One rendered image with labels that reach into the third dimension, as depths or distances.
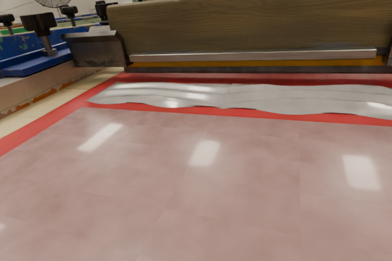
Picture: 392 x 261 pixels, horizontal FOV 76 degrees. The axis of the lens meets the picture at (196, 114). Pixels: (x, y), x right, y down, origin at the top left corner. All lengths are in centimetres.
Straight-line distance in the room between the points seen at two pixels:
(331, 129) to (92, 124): 22
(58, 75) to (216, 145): 29
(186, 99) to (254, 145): 11
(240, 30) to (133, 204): 23
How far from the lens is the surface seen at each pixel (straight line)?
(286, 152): 20
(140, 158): 21
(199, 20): 33
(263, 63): 34
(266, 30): 32
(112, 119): 28
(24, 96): 39
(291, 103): 26
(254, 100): 27
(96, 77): 45
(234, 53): 32
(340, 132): 23
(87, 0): 590
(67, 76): 44
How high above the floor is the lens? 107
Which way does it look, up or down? 27 degrees down
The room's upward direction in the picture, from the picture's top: 7 degrees counter-clockwise
